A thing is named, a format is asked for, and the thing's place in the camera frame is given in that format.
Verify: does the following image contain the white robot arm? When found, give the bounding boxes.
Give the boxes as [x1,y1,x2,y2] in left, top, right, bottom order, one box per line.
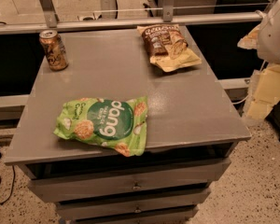
[257,0,280,64]

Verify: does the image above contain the green rice chip bag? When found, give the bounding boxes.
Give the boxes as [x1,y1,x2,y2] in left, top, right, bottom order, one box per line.
[54,96,148,157]

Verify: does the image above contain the brown yellow snack bag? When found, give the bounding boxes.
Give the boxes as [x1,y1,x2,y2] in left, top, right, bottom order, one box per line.
[137,24,202,73]

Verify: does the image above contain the grey drawer cabinet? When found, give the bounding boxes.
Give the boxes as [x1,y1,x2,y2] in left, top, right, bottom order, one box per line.
[4,25,252,224]

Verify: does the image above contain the gold soda can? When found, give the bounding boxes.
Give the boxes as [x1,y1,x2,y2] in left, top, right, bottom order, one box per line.
[39,30,68,71]

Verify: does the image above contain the top grey drawer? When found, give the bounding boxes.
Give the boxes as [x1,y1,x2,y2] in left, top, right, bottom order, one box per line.
[28,158,231,203]

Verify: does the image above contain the grey drawer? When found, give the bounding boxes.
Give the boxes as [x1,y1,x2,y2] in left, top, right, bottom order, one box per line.
[57,188,210,220]
[69,204,200,224]
[28,158,231,203]

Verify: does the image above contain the bottom grey drawer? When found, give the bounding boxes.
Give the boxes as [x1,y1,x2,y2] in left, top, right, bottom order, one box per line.
[69,204,200,224]

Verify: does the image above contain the grey metal railing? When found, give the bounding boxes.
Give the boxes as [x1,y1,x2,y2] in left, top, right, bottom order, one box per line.
[0,0,263,35]

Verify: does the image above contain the middle grey drawer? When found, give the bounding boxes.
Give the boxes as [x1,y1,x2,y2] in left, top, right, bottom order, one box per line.
[57,188,210,220]

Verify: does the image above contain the yellow foam block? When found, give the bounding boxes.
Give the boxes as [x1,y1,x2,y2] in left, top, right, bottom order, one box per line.
[244,63,280,119]

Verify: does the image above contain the white cable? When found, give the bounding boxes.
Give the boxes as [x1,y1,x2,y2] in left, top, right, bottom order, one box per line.
[231,93,250,106]

